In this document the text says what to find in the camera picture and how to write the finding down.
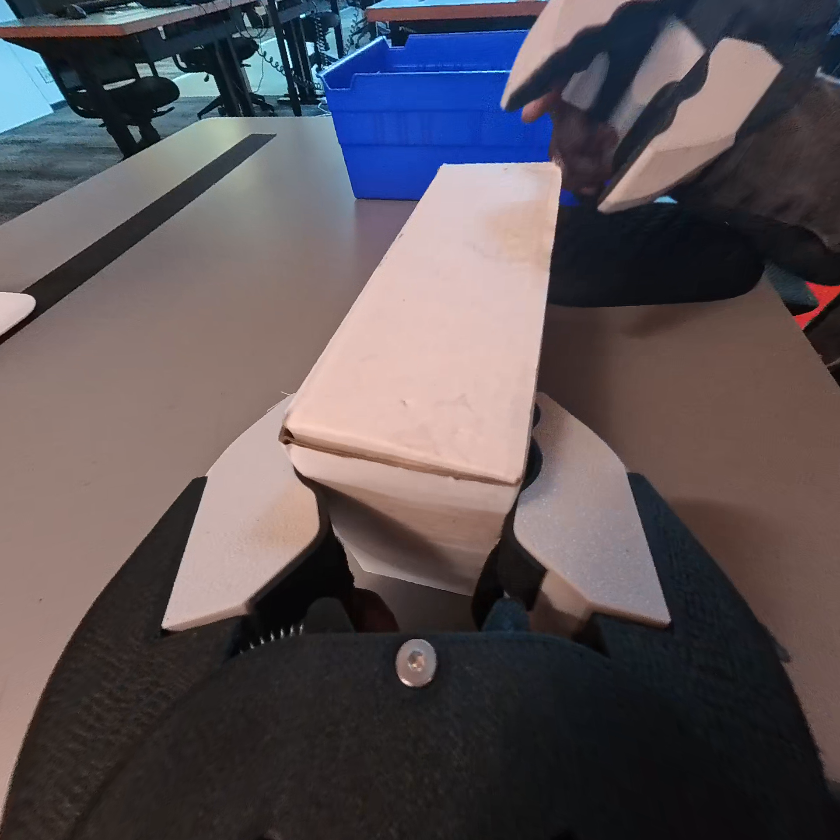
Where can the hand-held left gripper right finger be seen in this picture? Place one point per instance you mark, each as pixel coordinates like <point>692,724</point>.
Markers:
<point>577,525</point>

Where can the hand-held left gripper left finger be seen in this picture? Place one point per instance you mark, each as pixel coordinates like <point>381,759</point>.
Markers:
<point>243,538</point>

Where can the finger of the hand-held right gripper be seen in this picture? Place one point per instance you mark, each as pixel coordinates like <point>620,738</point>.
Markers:
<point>715,111</point>
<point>551,46</point>

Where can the white cardboard box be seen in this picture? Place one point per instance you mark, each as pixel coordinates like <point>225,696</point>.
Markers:
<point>446,328</point>

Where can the person's right forearm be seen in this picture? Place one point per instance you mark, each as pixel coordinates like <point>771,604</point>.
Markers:
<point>774,190</point>

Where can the brown-edged background desk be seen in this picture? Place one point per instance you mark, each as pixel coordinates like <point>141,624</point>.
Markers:
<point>453,10</point>
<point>118,23</point>

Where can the grey desk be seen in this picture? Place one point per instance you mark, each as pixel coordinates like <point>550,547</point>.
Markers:
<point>131,407</point>

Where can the person's right hand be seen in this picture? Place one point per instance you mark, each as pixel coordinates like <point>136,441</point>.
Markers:
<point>584,151</point>

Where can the person's left hand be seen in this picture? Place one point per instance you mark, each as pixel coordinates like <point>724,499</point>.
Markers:
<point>374,610</point>

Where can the blue plastic bin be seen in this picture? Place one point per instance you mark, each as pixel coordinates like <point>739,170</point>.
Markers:
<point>426,111</point>

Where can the dark cloth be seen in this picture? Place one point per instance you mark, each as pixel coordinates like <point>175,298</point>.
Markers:
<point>643,262</point>

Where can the white document stand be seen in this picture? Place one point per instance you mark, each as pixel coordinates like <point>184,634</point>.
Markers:
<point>13,312</point>

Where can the black office chair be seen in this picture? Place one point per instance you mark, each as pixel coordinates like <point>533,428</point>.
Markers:
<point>223,56</point>
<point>124,98</point>

